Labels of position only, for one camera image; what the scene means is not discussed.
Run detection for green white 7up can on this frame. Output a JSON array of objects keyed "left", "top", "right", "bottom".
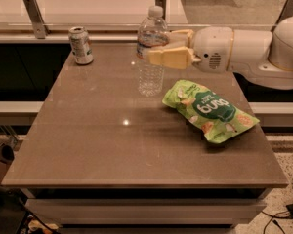
[{"left": 68, "top": 26, "right": 94, "bottom": 65}]

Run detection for right metal railing bracket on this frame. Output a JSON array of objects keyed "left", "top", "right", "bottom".
[{"left": 271, "top": 0, "right": 293, "bottom": 32}]

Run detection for middle metal railing bracket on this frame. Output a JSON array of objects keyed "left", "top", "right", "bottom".
[{"left": 155, "top": 0, "right": 167, "bottom": 19}]

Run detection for dark object at left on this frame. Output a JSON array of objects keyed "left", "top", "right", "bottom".
[{"left": 0, "top": 143, "right": 15, "bottom": 183}]

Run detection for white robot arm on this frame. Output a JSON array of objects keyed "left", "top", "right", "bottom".
[{"left": 143, "top": 17, "right": 293, "bottom": 90}]

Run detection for brown table with drawer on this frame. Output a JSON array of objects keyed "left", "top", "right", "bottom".
[{"left": 3, "top": 43, "right": 287, "bottom": 225}]

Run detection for clear plastic water bottle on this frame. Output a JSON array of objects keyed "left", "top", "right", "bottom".
[{"left": 137, "top": 6, "right": 169, "bottom": 97}]

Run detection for black cables on floor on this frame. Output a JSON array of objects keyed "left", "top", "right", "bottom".
[{"left": 260, "top": 174, "right": 293, "bottom": 234}]

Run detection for left metal railing bracket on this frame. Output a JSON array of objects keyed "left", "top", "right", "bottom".
[{"left": 22, "top": 0, "right": 49, "bottom": 39}]

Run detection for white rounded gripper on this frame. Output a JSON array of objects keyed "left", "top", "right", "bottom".
[{"left": 144, "top": 27, "right": 234, "bottom": 73}]

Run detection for green snack chip bag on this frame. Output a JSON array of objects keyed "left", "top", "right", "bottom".
[{"left": 162, "top": 80, "right": 260, "bottom": 144}]

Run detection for metal railing bracket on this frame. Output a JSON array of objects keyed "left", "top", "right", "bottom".
[
  {"left": 22, "top": 0, "right": 49, "bottom": 39},
  {"left": 155, "top": 0, "right": 167, "bottom": 19},
  {"left": 271, "top": 0, "right": 293, "bottom": 32}
]

